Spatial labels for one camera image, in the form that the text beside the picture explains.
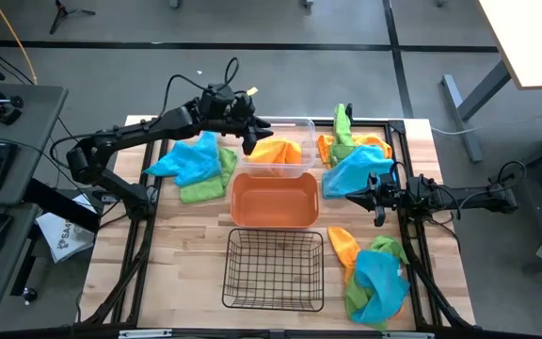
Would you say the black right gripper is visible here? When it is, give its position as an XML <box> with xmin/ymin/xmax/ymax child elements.
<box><xmin>344</xmin><ymin>171</ymin><xmax>407</xmax><ymax>228</ymax></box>

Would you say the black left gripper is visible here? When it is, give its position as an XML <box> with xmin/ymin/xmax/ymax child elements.
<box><xmin>199</xmin><ymin>83</ymin><xmax>275</xmax><ymax>156</ymax></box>

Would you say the green microfiber towel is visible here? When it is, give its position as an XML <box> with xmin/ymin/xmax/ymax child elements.
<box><xmin>179</xmin><ymin>146</ymin><xmax>239</xmax><ymax>204</ymax></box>
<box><xmin>344</xmin><ymin>234</ymin><xmax>411</xmax><ymax>331</ymax></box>
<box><xmin>329</xmin><ymin>103</ymin><xmax>359</xmax><ymax>169</ymax></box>

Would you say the orange microfiber towel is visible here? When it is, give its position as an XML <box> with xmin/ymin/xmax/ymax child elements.
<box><xmin>316</xmin><ymin>133</ymin><xmax>393</xmax><ymax>166</ymax></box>
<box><xmin>247</xmin><ymin>137</ymin><xmax>303</xmax><ymax>166</ymax></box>
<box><xmin>327</xmin><ymin>226</ymin><xmax>361</xmax><ymax>283</ymax></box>

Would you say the clear plastic bin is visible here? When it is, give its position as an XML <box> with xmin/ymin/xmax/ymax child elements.
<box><xmin>238</xmin><ymin>116</ymin><xmax>318</xmax><ymax>179</ymax></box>

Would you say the orange plastic bin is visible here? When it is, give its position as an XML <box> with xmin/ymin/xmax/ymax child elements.
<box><xmin>230</xmin><ymin>171</ymin><xmax>321</xmax><ymax>229</ymax></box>

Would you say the grey table leg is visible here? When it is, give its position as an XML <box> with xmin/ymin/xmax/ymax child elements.
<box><xmin>441</xmin><ymin>59</ymin><xmax>512</xmax><ymax>164</ymax></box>

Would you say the white printed bag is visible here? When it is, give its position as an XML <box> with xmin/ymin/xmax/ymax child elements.
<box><xmin>35</xmin><ymin>192</ymin><xmax>98</xmax><ymax>264</ymax></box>

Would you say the grey side desk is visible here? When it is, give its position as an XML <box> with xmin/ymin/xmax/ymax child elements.
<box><xmin>0</xmin><ymin>84</ymin><xmax>69</xmax><ymax>321</ymax></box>

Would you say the black tripod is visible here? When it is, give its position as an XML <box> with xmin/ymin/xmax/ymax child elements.
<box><xmin>48</xmin><ymin>0</ymin><xmax>97</xmax><ymax>35</ymax></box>

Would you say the white table top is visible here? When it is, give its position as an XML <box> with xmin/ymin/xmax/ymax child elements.
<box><xmin>477</xmin><ymin>0</ymin><xmax>542</xmax><ymax>90</ymax></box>

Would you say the black metal table frame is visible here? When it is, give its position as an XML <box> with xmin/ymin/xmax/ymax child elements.
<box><xmin>75</xmin><ymin>117</ymin><xmax>477</xmax><ymax>331</ymax></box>

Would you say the black wire basket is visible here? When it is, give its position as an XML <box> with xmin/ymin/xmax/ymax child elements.
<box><xmin>221</xmin><ymin>228</ymin><xmax>326</xmax><ymax>313</ymax></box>

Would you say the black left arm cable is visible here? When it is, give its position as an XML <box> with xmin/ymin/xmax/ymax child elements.
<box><xmin>159</xmin><ymin>56</ymin><xmax>241</xmax><ymax>117</ymax></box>

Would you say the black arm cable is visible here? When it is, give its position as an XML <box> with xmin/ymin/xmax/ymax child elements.
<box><xmin>159</xmin><ymin>56</ymin><xmax>241</xmax><ymax>117</ymax></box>
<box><xmin>489</xmin><ymin>159</ymin><xmax>528</xmax><ymax>189</ymax></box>

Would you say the white cable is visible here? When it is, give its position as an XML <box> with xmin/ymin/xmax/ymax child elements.
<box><xmin>430</xmin><ymin>101</ymin><xmax>542</xmax><ymax>137</ymax></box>

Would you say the silver metal bracket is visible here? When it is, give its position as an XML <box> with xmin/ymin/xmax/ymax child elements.
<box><xmin>381</xmin><ymin>331</ymin><xmax>437</xmax><ymax>339</ymax></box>
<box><xmin>118</xmin><ymin>328</ymin><xmax>173</xmax><ymax>339</ymax></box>

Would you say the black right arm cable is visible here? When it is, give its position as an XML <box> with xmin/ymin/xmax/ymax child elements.
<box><xmin>489</xmin><ymin>159</ymin><xmax>528</xmax><ymax>189</ymax></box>

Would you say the yellow cable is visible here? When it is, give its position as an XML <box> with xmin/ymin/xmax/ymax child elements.
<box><xmin>0</xmin><ymin>0</ymin><xmax>39</xmax><ymax>86</ymax></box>

